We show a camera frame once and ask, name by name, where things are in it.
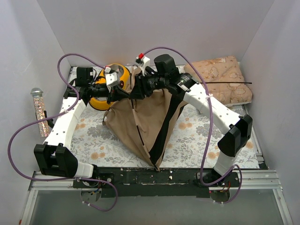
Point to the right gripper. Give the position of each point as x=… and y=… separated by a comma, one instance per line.
x=142, y=85

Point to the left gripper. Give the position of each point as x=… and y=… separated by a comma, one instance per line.
x=112, y=94

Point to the beige fabric pet tent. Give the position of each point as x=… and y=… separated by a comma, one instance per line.
x=166, y=116

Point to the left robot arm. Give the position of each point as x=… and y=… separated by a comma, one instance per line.
x=53, y=156

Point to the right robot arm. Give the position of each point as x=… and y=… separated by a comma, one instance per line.
x=235, y=128

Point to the yellow double pet bowl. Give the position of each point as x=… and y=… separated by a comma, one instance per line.
x=99, y=102

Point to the floral table mat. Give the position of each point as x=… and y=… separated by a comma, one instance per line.
x=94, y=143

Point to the black microphone stand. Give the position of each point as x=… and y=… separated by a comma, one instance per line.
x=49, y=121

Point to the glitter toy microphone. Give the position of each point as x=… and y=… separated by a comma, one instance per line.
x=39, y=106

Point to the beige patterned pillow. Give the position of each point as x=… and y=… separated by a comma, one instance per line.
x=225, y=69

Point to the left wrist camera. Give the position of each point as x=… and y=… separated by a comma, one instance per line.
x=112, y=79

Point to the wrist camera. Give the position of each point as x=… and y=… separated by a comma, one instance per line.
x=112, y=79
x=142, y=62

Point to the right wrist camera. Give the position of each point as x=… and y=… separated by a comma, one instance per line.
x=142, y=62

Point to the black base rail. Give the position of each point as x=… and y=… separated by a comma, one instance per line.
x=132, y=182

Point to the aluminium frame rail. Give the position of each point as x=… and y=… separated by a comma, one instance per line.
x=253, y=197

